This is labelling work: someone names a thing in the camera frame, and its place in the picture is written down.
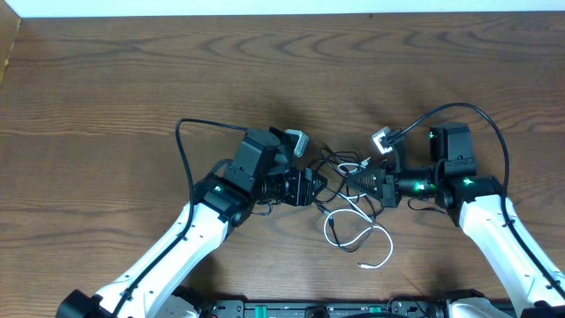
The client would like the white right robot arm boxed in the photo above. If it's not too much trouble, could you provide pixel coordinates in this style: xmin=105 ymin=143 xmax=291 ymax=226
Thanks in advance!
xmin=346 ymin=123 xmax=564 ymax=317

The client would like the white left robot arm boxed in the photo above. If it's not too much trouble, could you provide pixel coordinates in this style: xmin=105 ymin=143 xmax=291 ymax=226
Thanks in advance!
xmin=56 ymin=128 xmax=327 ymax=317

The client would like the white cable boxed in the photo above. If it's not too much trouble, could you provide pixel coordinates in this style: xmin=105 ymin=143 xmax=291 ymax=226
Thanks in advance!
xmin=322 ymin=157 xmax=395 ymax=269

